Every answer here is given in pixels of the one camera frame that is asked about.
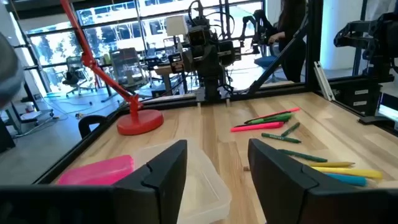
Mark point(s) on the silver aluminium bar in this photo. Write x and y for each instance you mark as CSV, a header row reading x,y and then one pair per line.
x,y
323,81

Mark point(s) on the black background robot arm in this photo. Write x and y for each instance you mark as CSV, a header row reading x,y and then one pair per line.
x,y
261,28
373,40

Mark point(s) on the black office chair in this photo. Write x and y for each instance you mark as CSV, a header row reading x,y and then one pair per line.
x,y
74,77

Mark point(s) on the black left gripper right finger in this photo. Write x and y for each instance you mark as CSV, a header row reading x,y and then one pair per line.
x,y
276,186

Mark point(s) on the yellow pencil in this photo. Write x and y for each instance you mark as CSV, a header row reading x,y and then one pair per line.
x,y
329,164

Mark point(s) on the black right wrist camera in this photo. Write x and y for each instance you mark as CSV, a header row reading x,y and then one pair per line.
x,y
197,36

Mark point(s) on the red desk lamp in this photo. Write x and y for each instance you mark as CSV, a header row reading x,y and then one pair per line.
x,y
140,123

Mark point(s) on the pink highlighter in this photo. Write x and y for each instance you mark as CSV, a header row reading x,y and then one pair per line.
x,y
258,126

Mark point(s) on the grey mesh office chair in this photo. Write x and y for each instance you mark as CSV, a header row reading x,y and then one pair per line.
x,y
127,68

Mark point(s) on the blue marker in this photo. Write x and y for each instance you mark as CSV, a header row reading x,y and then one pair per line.
x,y
348,180

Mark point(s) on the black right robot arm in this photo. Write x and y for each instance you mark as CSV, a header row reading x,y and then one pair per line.
x,y
211,77

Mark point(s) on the clear pencil box pink lid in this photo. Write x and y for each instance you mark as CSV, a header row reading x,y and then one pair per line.
x,y
203,186

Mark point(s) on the person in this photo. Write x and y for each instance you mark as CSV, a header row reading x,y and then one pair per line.
x,y
292,46

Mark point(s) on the black drawer unit white labels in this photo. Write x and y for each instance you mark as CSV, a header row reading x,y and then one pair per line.
x,y
345,99

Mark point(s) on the thin pink pen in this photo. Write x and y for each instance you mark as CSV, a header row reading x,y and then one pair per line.
x,y
286,111

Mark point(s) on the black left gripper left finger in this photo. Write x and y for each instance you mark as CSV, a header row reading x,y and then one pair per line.
x,y
161,186

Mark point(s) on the green highlighter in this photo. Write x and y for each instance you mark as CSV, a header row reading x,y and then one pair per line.
x,y
273,119

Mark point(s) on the yellow highlighter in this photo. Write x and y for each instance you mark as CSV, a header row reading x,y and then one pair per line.
x,y
351,172

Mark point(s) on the dark green pen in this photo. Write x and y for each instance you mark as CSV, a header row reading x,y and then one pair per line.
x,y
290,129
303,155
280,137

